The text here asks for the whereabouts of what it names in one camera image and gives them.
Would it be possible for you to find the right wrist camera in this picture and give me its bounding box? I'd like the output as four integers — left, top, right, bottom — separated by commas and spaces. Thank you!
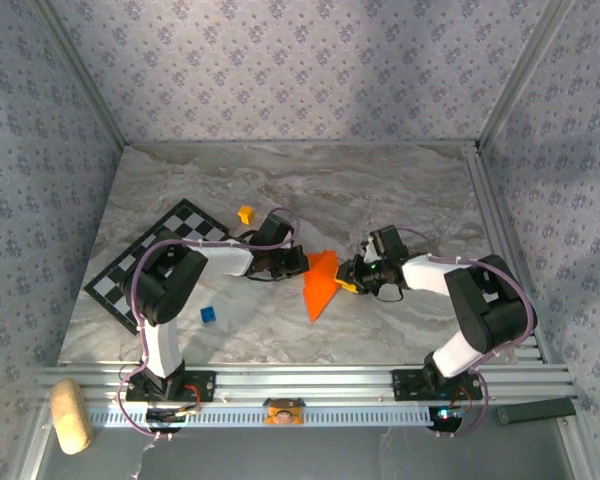
359, 238, 381, 265

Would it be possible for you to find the orange cloth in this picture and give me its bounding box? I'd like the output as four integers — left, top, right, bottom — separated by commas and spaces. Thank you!
302, 248, 342, 324

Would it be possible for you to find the orange cartoon figure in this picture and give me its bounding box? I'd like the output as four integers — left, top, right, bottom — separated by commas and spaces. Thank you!
262, 397, 306, 427

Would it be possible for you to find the tan cork block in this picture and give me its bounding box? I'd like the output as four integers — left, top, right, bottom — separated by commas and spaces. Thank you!
48, 378, 94, 456

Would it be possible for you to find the purple cable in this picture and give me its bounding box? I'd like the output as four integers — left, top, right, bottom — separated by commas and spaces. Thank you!
118, 207, 301, 442
397, 227, 539, 441

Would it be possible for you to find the black flat bar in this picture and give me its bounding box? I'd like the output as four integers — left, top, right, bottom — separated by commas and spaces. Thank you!
496, 397, 578, 426

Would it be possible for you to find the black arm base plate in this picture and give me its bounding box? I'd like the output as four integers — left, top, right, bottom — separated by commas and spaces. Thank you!
124, 369, 217, 404
390, 368, 484, 403

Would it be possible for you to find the wide aluminium rail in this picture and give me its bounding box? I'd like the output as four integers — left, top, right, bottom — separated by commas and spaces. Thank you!
34, 363, 579, 407

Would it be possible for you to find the white slotted cable duct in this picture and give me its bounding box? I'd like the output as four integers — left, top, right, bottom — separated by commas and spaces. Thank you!
87, 405, 436, 429

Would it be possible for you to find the thin black cable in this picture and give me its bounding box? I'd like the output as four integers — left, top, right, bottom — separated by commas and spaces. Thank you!
374, 282, 406, 304
244, 229, 282, 284

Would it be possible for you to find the aluminium frame post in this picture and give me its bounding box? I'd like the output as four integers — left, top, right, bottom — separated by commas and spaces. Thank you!
32, 0, 131, 149
17, 404, 51, 480
477, 0, 577, 151
559, 414, 600, 480

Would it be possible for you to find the slotted aluminium side rail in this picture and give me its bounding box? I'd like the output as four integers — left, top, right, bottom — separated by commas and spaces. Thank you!
462, 144, 551, 365

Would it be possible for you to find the black controller board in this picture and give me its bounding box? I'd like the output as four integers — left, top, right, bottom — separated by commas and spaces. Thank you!
144, 405, 201, 435
427, 405, 469, 434

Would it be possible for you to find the black white checkerboard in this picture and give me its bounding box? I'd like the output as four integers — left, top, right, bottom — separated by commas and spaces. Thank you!
83, 198, 230, 335

